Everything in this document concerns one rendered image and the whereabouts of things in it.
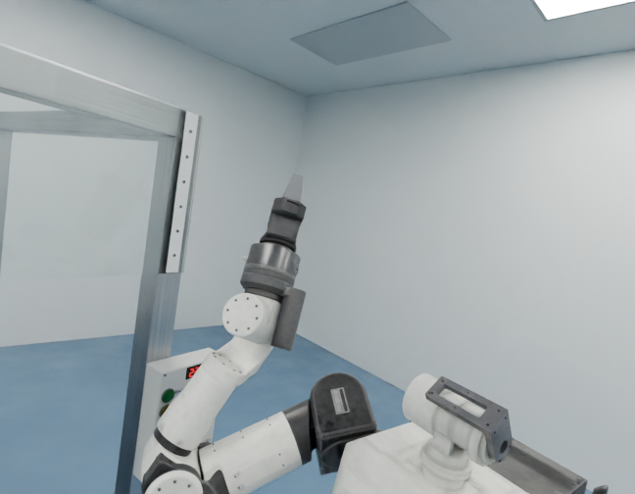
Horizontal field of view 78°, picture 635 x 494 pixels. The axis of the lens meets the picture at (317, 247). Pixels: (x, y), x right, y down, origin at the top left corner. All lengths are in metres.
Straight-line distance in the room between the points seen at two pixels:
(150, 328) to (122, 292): 3.34
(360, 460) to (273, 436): 0.16
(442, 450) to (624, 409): 2.80
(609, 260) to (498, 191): 0.90
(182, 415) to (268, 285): 0.22
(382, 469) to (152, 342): 0.56
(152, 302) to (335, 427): 0.47
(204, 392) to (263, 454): 0.13
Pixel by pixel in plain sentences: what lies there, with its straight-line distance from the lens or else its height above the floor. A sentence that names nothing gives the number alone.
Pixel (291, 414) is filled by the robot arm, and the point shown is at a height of 1.20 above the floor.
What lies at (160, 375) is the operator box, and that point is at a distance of 0.91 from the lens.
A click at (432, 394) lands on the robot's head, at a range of 0.53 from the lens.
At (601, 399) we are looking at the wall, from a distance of 3.33.
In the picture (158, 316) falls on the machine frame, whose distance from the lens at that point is 0.92.
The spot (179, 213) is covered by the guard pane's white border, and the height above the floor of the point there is 1.49.
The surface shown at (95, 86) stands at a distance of 0.79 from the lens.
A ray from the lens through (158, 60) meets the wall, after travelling 4.28.
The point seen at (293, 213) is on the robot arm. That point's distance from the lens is 0.64.
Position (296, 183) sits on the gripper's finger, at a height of 1.58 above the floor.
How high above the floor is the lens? 1.54
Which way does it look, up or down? 6 degrees down
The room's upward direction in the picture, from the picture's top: 9 degrees clockwise
